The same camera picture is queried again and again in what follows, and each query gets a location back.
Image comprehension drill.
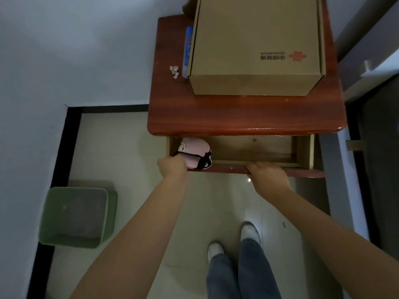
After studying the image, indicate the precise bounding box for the person's right hand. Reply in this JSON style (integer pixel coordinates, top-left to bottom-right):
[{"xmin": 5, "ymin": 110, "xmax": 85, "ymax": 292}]
[{"xmin": 246, "ymin": 162, "xmax": 293, "ymax": 196}]

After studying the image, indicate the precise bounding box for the person's left hand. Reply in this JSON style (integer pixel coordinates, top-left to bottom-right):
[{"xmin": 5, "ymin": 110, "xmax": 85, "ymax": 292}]
[{"xmin": 157, "ymin": 156, "xmax": 188, "ymax": 180}]

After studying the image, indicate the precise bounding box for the pink device with black strap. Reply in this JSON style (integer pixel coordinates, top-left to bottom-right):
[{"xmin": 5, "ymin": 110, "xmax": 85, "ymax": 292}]
[{"xmin": 173, "ymin": 137, "xmax": 213, "ymax": 170}]

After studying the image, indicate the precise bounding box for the wooden nightstand drawer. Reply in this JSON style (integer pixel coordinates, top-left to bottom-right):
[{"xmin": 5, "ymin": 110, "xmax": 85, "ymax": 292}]
[{"xmin": 168, "ymin": 135, "xmax": 326, "ymax": 179}]

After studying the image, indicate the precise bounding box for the person's left forearm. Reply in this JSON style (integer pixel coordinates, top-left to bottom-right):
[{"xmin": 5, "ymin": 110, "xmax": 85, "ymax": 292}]
[{"xmin": 69, "ymin": 172, "xmax": 190, "ymax": 299}]

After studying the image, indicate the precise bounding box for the person's right forearm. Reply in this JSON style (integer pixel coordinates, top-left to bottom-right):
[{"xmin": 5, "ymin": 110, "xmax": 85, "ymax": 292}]
[{"xmin": 255, "ymin": 186, "xmax": 399, "ymax": 299}]

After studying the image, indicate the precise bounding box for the red-brown wooden nightstand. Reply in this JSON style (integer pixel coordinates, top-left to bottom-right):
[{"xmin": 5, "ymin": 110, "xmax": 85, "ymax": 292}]
[{"xmin": 147, "ymin": 0, "xmax": 348, "ymax": 137}]

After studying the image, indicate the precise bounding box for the person's right white shoe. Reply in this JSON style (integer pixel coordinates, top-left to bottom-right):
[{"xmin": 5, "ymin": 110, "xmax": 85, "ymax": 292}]
[{"xmin": 240, "ymin": 221, "xmax": 261, "ymax": 246}]

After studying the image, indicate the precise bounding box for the person's white shoe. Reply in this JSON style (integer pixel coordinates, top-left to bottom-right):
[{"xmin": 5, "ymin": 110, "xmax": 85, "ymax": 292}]
[
  {"xmin": 240, "ymin": 221, "xmax": 261, "ymax": 246},
  {"xmin": 207, "ymin": 242, "xmax": 225, "ymax": 264}
]

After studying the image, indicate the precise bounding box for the person's left white shoe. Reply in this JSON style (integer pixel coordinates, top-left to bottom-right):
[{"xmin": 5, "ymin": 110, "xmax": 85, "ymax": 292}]
[{"xmin": 207, "ymin": 242, "xmax": 225, "ymax": 264}]

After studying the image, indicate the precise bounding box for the person's right jeans leg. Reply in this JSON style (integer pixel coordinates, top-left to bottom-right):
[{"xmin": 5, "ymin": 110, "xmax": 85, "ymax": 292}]
[{"xmin": 238, "ymin": 238, "xmax": 283, "ymax": 299}]

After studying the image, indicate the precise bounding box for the person's jeans leg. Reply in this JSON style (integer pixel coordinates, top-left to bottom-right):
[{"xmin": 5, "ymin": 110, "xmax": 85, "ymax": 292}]
[
  {"xmin": 238, "ymin": 238, "xmax": 283, "ymax": 299},
  {"xmin": 206, "ymin": 253, "xmax": 241, "ymax": 299}
]

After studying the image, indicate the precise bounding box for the brass door hinge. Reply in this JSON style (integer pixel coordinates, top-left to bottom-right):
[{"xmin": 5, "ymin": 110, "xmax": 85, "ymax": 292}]
[{"xmin": 345, "ymin": 140, "xmax": 365, "ymax": 152}]

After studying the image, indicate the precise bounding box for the blue bottle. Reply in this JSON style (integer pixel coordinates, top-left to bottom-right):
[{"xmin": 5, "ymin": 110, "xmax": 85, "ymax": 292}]
[{"xmin": 182, "ymin": 26, "xmax": 194, "ymax": 79}]

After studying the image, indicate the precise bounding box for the person's left jeans leg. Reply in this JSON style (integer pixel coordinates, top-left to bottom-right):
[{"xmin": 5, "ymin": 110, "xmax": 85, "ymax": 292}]
[{"xmin": 206, "ymin": 253, "xmax": 241, "ymax": 299}]

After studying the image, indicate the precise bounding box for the green waste bin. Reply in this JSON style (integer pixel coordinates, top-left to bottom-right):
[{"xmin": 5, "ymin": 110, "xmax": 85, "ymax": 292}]
[{"xmin": 39, "ymin": 187, "xmax": 118, "ymax": 249}]

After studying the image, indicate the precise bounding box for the dark door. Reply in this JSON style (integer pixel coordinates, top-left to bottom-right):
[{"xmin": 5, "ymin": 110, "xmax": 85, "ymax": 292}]
[{"xmin": 346, "ymin": 75, "xmax": 399, "ymax": 249}]

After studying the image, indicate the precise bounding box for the brown cardboard box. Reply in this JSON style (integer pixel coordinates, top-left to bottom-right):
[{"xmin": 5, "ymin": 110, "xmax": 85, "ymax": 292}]
[{"xmin": 188, "ymin": 0, "xmax": 326, "ymax": 96}]

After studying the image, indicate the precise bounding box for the grey door frame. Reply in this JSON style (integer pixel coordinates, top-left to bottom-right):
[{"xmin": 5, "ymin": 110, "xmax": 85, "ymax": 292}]
[{"xmin": 334, "ymin": 0, "xmax": 399, "ymax": 104}]

